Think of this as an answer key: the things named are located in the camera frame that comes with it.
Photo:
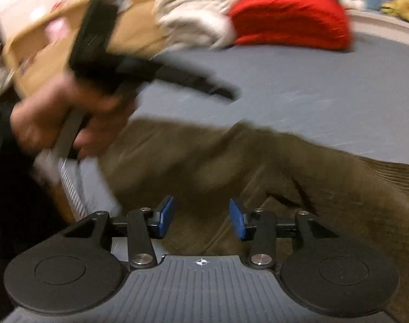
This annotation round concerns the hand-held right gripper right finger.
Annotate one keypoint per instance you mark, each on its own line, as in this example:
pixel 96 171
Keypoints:
pixel 236 218

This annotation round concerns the yellow plush toy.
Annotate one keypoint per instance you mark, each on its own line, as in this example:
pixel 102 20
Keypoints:
pixel 403 6

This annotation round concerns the red quilted garment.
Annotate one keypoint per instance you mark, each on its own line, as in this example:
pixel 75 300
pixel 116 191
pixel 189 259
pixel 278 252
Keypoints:
pixel 292 20

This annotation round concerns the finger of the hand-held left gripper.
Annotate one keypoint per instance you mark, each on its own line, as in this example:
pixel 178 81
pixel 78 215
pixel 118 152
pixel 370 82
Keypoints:
pixel 191 79

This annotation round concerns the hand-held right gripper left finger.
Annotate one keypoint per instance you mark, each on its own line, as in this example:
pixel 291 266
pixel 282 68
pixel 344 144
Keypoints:
pixel 167 216

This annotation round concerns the grey bed mattress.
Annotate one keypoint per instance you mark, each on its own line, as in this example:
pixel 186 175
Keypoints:
pixel 308 87

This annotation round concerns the wooden bedside board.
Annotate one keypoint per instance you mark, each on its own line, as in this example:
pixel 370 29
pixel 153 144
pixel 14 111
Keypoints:
pixel 133 30

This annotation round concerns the person's left hand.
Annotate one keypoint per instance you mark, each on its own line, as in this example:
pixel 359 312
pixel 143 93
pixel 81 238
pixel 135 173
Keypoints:
pixel 39 121

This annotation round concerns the white fleece blanket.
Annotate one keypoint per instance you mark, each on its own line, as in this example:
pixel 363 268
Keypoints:
pixel 194 13

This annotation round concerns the person's left forearm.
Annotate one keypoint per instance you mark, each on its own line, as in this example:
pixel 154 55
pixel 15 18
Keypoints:
pixel 2 148

